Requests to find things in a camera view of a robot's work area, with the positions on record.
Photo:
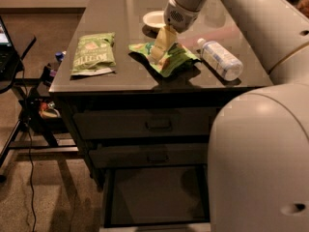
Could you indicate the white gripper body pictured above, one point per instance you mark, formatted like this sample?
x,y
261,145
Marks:
x,y
178,17

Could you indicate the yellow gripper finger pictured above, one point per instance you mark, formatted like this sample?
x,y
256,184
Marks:
x,y
166,36
157,53

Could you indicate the green rice chip bag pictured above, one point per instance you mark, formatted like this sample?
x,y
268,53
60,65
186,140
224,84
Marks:
x,y
176,58

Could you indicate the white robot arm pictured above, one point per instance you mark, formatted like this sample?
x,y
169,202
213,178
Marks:
x,y
258,154

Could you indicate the green kettle chip bag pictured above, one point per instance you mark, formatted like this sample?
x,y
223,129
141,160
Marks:
x,y
94,55

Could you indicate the top left drawer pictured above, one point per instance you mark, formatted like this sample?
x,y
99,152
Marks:
x,y
133,123

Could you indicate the middle left drawer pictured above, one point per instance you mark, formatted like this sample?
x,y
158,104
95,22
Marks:
x,y
149,155

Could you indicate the open bottom drawer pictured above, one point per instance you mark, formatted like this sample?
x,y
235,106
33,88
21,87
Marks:
x,y
156,199

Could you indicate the white paper bowl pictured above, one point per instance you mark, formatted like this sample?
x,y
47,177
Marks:
x,y
154,20

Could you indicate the clear plastic water bottle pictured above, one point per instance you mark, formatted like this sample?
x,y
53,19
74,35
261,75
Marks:
x,y
227,65

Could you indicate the blue capped bottle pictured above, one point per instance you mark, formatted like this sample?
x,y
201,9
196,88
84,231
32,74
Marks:
x,y
60,55

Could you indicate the dark blue can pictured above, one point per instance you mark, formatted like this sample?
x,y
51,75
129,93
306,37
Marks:
x,y
49,72

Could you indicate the colourful items on shelf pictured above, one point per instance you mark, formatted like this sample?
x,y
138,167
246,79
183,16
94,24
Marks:
x,y
48,110

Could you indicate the orange snack jar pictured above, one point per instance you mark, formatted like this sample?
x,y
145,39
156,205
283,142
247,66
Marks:
x,y
303,7

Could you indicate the black side table stand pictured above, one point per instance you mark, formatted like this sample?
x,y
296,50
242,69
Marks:
x,y
27,92

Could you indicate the black laptop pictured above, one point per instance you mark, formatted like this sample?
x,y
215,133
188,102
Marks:
x,y
9,58

